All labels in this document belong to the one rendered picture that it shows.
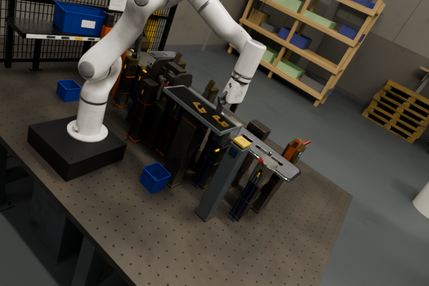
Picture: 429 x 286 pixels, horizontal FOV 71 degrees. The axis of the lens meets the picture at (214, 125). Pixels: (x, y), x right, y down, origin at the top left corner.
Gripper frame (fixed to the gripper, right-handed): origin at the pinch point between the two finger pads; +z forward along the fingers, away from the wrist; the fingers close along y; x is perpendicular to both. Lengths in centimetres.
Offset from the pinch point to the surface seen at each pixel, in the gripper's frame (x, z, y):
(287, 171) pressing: -26.6, 22.0, 34.1
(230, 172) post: -17.9, 20.1, -2.5
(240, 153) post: -17.9, 9.3, -2.6
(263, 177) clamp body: -25.2, 21.6, 14.5
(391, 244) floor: -94, 122, 238
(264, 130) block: 2, 19, 47
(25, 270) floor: 34, 122, -59
